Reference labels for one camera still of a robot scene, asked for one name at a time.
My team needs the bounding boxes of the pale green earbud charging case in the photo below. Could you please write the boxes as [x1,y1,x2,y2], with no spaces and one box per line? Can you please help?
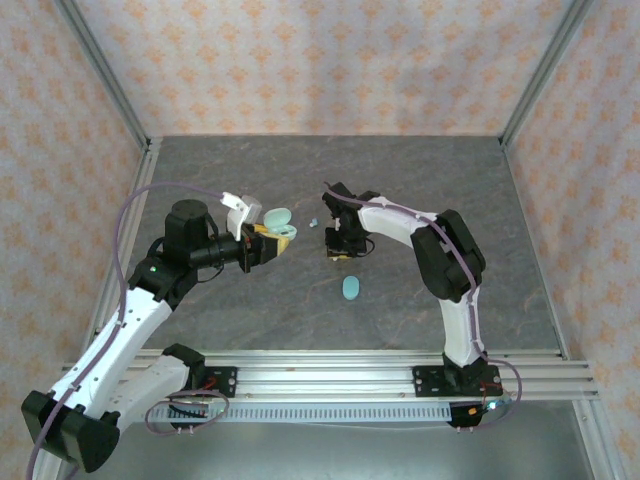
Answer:
[261,207,300,247]

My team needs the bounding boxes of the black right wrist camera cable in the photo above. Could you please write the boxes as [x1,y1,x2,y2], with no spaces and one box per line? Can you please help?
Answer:
[349,235,377,257]

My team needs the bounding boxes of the wide aluminium mounting rail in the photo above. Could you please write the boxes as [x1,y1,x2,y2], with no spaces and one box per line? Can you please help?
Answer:
[52,349,601,401]

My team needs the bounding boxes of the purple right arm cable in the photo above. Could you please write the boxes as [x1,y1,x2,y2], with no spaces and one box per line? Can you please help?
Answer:
[323,180,525,432]

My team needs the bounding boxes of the aluminium frame post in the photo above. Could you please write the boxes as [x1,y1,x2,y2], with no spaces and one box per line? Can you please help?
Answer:
[54,0,151,149]
[499,0,594,149]

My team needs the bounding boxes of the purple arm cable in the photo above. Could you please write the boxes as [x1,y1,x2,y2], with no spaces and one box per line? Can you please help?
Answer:
[23,182,231,480]
[323,180,525,432]

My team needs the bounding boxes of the black left wrist camera cable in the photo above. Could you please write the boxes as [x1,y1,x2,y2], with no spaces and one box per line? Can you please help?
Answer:
[192,262,229,286]

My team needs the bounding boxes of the slotted grey cable duct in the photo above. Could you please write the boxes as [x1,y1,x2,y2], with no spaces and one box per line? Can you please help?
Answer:
[119,402,454,424]

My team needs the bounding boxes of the wide aluminium table edge rail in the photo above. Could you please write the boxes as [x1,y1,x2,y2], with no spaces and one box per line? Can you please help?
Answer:
[89,137,164,351]

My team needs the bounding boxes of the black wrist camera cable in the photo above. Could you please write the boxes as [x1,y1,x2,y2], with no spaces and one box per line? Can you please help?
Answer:
[349,235,377,257]
[192,262,229,286]

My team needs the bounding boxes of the thin aluminium table edge rail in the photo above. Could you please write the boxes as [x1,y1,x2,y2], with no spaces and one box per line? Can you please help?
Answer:
[498,137,571,361]

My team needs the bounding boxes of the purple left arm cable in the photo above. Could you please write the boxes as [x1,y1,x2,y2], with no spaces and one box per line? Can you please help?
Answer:
[23,182,231,480]

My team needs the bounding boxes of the grey metal panel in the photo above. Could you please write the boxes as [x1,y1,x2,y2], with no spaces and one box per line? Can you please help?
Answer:
[59,419,596,480]

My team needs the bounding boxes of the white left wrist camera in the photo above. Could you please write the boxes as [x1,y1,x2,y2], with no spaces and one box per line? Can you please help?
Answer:
[222,191,264,242]

